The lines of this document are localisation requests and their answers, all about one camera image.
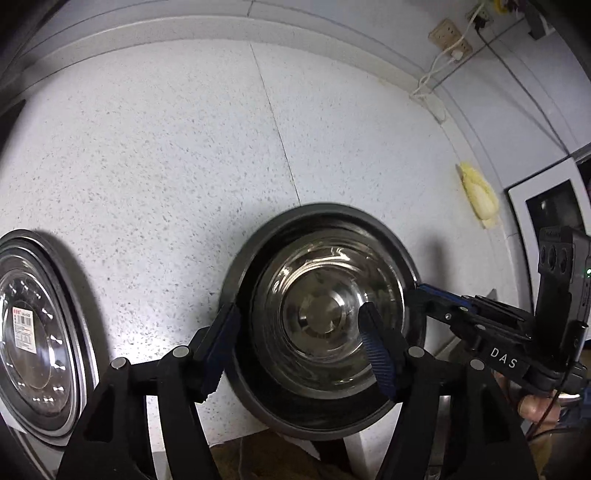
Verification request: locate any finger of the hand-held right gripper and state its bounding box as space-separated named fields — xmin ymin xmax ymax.
xmin=405 ymin=290 xmax=486 ymax=341
xmin=417 ymin=284 xmax=532 ymax=331

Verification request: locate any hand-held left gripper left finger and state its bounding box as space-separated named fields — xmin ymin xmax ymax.
xmin=55 ymin=302 xmax=243 ymax=480

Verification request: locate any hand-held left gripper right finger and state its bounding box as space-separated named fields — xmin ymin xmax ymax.
xmin=358 ymin=301 xmax=541 ymax=480

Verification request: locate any large steel bowl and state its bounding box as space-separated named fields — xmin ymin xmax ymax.
xmin=221 ymin=203 xmax=426 ymax=441

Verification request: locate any small steel bowl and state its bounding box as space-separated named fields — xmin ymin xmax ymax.
xmin=249 ymin=229 xmax=411 ymax=391
xmin=281 ymin=264 xmax=370 ymax=354

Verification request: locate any large labelled steel plate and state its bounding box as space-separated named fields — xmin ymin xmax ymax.
xmin=0 ymin=229 xmax=101 ymax=448

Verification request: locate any small labelled steel plate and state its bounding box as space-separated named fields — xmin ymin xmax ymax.
xmin=0 ymin=235 xmax=88 ymax=435

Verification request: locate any person's right hand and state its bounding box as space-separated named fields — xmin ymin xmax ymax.
xmin=493 ymin=369 xmax=561 ymax=423

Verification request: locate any white microwave oven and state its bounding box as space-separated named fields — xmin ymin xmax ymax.
xmin=507 ymin=156 xmax=591 ymax=296

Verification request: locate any yellow napa cabbage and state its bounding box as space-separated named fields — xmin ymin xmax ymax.
xmin=457 ymin=161 xmax=500 ymax=228

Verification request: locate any brown floor mat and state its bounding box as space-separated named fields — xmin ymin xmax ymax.
xmin=210 ymin=431 xmax=384 ymax=480

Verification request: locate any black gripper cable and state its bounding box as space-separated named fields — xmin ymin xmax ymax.
xmin=526 ymin=323 xmax=586 ymax=439

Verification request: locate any black power cable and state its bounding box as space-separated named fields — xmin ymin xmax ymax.
xmin=478 ymin=25 xmax=575 ymax=157

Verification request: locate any white power cable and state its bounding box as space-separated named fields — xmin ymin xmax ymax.
xmin=410 ymin=46 xmax=462 ymax=123

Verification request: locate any beige double wall outlet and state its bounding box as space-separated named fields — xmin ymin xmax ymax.
xmin=428 ymin=18 xmax=474 ymax=61

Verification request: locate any white wall outlet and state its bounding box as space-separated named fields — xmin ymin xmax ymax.
xmin=466 ymin=1 xmax=493 ymax=25

